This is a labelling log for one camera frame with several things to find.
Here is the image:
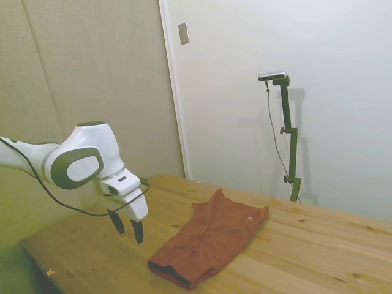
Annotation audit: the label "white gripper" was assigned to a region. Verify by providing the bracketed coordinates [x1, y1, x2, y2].
[98, 170, 149, 245]

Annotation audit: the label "rust red shorts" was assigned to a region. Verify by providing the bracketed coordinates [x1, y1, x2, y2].
[148, 188, 271, 291]

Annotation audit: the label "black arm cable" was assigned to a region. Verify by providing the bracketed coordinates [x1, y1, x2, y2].
[0, 137, 151, 217]

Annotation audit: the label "white door frame trim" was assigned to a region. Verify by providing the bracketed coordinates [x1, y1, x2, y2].
[158, 0, 191, 180]

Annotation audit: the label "dark green camera stand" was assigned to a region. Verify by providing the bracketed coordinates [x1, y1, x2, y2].
[272, 76, 303, 203]

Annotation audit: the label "grey wall plate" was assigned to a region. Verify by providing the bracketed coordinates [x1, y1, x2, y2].
[178, 21, 190, 46]

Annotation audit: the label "grey camera on stand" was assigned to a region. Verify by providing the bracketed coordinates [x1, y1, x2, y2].
[258, 70, 288, 83]

